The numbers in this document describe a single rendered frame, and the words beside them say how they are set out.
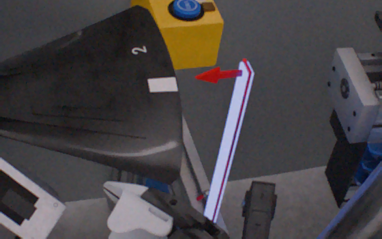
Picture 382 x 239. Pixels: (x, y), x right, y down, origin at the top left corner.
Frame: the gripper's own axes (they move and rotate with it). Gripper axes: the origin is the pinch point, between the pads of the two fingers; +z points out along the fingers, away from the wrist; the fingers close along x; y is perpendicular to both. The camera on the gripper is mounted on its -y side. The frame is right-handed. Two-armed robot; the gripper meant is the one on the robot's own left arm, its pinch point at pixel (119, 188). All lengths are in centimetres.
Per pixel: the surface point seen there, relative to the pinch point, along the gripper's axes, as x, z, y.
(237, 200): 128, 28, -86
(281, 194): 129, 20, -96
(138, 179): 61, 25, -36
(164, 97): 1.3, 4.6, -13.5
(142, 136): 2.0, 3.4, -8.1
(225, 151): 15.7, 0.3, -21.6
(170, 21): 14.6, 19.6, -34.7
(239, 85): 4.6, 0.7, -23.1
